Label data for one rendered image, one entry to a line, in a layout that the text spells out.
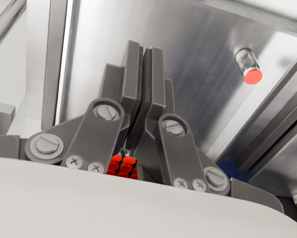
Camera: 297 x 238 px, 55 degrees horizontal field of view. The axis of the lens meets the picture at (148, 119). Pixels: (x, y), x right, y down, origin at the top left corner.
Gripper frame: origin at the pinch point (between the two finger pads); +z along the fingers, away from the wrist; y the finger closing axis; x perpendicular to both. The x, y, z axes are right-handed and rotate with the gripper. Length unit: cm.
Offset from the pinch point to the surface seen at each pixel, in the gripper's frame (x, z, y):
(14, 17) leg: -44, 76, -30
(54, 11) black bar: -8.2, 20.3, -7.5
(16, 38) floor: -75, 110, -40
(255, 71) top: -6.8, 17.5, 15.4
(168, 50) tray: -10.0, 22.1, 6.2
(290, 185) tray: -32, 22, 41
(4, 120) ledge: -29.9, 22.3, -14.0
